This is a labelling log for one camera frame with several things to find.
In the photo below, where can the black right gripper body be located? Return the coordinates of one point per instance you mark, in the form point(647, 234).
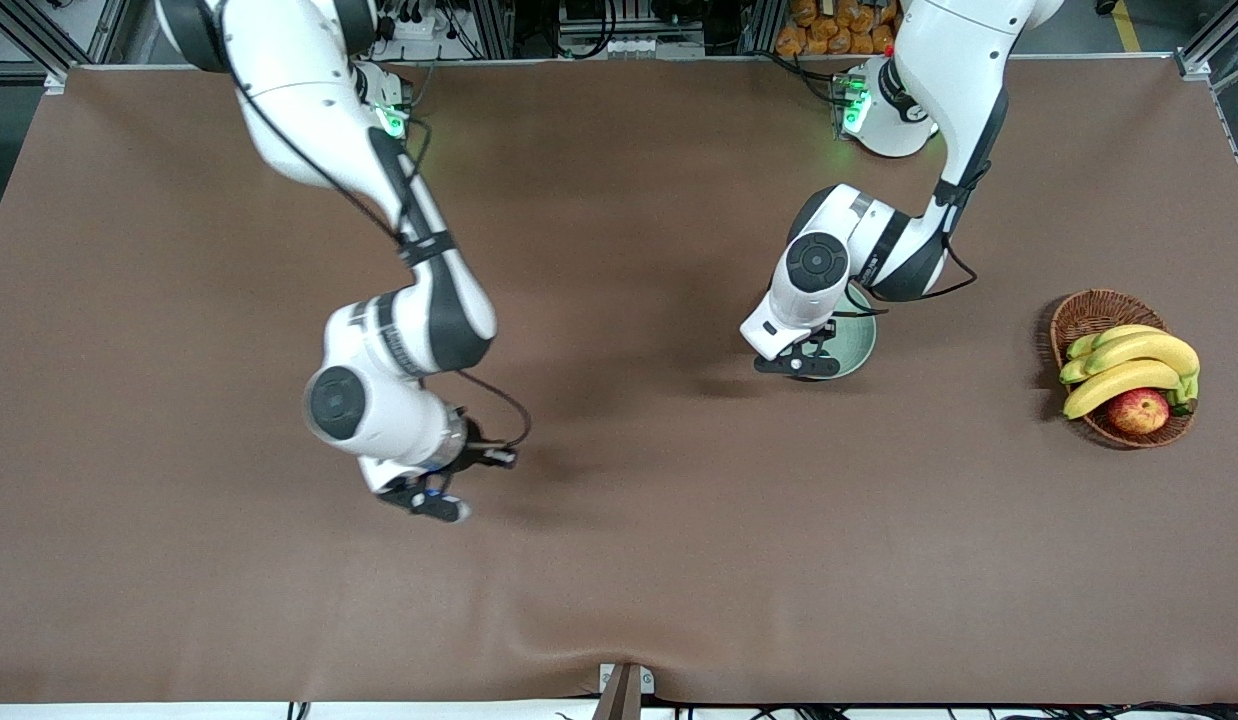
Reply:
point(475, 455)

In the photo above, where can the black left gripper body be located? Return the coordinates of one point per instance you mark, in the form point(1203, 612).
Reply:
point(832, 335)

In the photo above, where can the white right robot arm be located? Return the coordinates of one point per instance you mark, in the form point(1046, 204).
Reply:
point(299, 100)

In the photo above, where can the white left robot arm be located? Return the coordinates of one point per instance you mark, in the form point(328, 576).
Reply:
point(959, 60)

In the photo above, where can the pale green round plate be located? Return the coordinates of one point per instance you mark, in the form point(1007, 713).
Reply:
point(859, 340)

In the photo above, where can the brown table cloth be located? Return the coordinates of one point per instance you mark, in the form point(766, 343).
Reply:
point(679, 550)

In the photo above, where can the brown wicker basket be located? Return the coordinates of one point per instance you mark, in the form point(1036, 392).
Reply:
point(1099, 310)

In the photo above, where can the yellow banana bunch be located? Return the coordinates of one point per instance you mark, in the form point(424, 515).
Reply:
point(1129, 380)

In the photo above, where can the red apple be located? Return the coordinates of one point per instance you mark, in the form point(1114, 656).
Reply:
point(1137, 412)

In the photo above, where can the white terminal block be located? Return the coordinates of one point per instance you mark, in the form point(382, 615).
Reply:
point(637, 46)

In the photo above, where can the white power strip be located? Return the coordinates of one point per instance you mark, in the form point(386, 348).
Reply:
point(409, 25)

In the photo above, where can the metal clamp bracket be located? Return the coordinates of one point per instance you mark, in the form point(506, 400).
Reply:
point(624, 690)

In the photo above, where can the aluminium frame profile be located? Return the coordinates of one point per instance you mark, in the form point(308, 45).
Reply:
point(29, 35)
point(1214, 45)

